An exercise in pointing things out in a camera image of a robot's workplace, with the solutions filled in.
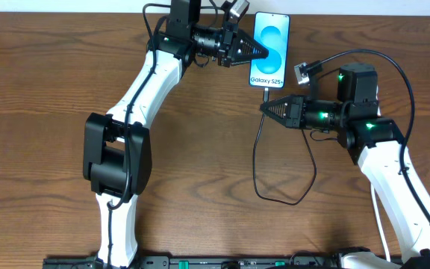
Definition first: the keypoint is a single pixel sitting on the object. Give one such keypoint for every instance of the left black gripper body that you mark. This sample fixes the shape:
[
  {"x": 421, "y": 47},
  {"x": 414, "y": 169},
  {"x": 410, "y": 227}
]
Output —
[{"x": 228, "y": 45}]

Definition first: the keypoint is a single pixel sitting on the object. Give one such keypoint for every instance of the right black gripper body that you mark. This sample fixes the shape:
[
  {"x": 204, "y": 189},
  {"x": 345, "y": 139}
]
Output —
[{"x": 295, "y": 112}]

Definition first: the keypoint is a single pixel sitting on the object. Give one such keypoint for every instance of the blue Galaxy smartphone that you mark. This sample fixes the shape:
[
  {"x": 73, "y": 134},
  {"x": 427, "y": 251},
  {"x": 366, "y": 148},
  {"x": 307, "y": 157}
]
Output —
[{"x": 271, "y": 30}]

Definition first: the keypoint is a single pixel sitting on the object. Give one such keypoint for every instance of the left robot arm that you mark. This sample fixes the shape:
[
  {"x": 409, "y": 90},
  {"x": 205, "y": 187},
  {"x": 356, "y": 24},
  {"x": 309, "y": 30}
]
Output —
[{"x": 117, "y": 158}]

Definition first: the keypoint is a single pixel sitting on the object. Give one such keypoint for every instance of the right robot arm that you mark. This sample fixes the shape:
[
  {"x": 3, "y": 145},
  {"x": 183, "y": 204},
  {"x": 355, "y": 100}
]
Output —
[{"x": 374, "y": 144}]

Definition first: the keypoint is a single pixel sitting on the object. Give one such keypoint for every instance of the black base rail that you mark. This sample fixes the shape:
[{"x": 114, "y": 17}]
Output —
[{"x": 165, "y": 262}]

